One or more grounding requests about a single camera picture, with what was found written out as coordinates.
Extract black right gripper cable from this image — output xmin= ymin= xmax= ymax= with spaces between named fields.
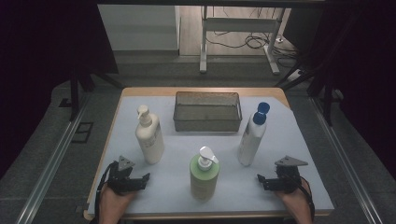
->
xmin=290 ymin=173 xmax=316 ymax=222

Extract black metal stand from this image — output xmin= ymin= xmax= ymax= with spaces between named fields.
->
xmin=274 ymin=60 xmax=345 ymax=128
xmin=68 ymin=64 xmax=125 ymax=123

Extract aluminium floor rail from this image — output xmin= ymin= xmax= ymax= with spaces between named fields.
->
xmin=15 ymin=92 xmax=92 ymax=224
xmin=308 ymin=96 xmax=385 ymax=224

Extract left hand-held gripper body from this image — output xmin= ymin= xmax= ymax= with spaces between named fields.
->
xmin=106 ymin=155 xmax=135 ymax=196

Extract green pump bottle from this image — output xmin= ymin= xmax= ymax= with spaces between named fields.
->
xmin=189 ymin=146 xmax=221 ymax=202

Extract dark curtain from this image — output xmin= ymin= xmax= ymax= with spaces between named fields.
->
xmin=0 ymin=0 xmax=120 ymax=181
xmin=282 ymin=0 xmax=396 ymax=175

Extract black floor cables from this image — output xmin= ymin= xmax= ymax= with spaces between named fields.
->
xmin=205 ymin=7 xmax=301 ymax=68

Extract white bottle with blue cap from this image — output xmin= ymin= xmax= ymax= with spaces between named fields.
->
xmin=236 ymin=101 xmax=271 ymax=167

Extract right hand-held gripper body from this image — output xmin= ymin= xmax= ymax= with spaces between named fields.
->
xmin=274 ymin=155 xmax=309 ymax=194

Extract white metal desk frame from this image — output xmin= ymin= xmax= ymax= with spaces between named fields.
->
xmin=199 ymin=5 xmax=281 ymax=76

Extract white cabinet panel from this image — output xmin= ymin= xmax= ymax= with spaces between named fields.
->
xmin=97 ymin=4 xmax=181 ymax=52

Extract person's right hand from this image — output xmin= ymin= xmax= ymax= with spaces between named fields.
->
xmin=275 ymin=178 xmax=313 ymax=224

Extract black square floor bracket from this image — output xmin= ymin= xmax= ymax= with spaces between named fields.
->
xmin=71 ymin=121 xmax=94 ymax=145

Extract cream pump bottle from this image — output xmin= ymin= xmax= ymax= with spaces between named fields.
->
xmin=134 ymin=105 xmax=165 ymax=165

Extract grey metal mesh basket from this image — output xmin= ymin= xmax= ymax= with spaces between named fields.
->
xmin=173 ymin=91 xmax=244 ymax=133

